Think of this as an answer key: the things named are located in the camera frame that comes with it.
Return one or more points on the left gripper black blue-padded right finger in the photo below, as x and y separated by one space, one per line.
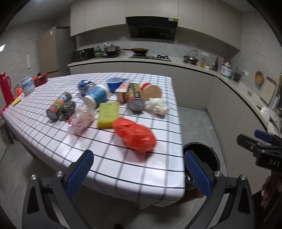
238 211

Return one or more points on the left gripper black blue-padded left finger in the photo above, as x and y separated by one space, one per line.
38 211

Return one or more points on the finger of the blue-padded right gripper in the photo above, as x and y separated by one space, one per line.
263 136

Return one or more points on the black trash bin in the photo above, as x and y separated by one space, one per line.
202 158

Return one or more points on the wooden cutting board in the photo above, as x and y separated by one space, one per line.
268 91

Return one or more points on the round woven trivet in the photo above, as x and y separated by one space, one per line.
259 78

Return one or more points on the white rice cooker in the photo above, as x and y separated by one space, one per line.
226 67

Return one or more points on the colourful chip can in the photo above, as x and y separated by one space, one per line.
53 111

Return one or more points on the clear crumpled plastic bag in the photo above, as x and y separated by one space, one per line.
81 119

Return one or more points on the steel wool scrubber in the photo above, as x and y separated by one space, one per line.
67 110

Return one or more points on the yellow oil bottle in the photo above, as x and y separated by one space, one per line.
202 62

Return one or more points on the steel kettle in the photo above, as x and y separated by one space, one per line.
191 57

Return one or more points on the small yellow sponge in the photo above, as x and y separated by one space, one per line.
16 101

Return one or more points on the yellow green sponge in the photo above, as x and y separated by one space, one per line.
108 113

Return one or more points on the red plastic bag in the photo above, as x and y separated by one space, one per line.
135 136

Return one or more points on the white checkered tablecloth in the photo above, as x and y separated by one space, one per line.
154 178

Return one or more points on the white crumpled tissue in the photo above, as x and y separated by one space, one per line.
156 106

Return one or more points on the white blue bottle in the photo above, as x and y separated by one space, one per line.
97 95

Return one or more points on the blue white tissue pack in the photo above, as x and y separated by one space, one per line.
27 85

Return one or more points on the crushed blue can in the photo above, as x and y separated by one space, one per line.
85 86

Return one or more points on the red box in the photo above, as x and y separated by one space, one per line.
40 79

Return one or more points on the red lidded round container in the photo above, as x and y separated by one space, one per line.
151 91

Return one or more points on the red thermos flask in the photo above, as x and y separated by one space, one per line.
6 88

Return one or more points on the orange white carton box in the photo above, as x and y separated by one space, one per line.
121 91

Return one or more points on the blue plastic bowl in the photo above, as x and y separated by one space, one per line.
114 83

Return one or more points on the beige refrigerator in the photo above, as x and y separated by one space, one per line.
55 48

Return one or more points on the black range hood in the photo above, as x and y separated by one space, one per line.
152 27

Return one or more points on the black gas stove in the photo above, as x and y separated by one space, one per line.
150 57

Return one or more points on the black wok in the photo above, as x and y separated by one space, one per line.
138 51

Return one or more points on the black microwave oven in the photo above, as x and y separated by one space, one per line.
82 55

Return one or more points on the green ceramic jar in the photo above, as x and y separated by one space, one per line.
98 52

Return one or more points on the steel pot with lid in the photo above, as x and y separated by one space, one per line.
112 50

